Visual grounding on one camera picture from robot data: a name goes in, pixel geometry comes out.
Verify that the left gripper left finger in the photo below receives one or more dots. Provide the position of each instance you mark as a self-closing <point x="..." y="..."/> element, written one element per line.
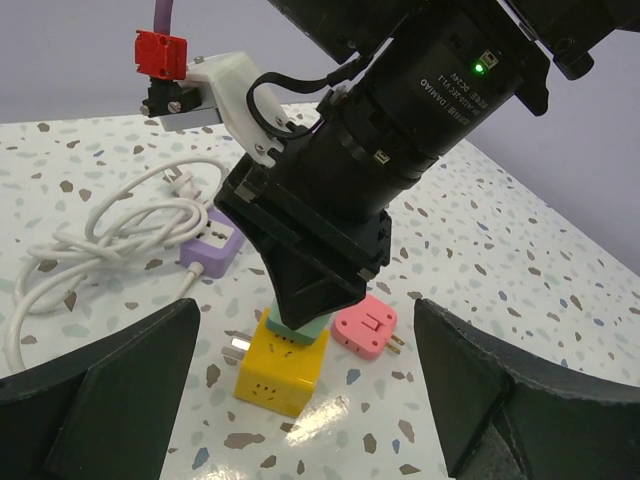
<point x="104" y="411"/>

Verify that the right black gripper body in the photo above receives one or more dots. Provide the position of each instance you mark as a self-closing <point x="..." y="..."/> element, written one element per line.
<point x="293" y="233"/>

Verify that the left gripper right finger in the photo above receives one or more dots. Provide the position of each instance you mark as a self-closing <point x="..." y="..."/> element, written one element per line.
<point x="501" y="412"/>

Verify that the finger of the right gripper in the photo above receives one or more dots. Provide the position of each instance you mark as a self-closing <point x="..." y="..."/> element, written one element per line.
<point x="314" y="277"/>

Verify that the pink plug adapter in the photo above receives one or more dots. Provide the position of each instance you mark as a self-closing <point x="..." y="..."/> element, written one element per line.
<point x="367" y="329"/>

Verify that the yellow cube socket adapter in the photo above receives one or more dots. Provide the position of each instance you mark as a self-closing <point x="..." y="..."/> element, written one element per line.
<point x="276" y="372"/>

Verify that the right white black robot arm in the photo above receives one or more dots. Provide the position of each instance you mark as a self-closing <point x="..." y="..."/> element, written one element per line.
<point x="413" y="79"/>

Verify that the purple power strip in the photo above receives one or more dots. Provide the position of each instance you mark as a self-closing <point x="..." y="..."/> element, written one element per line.
<point x="215" y="248"/>

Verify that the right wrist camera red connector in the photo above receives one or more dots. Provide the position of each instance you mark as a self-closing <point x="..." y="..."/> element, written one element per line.
<point x="208" y="91"/>

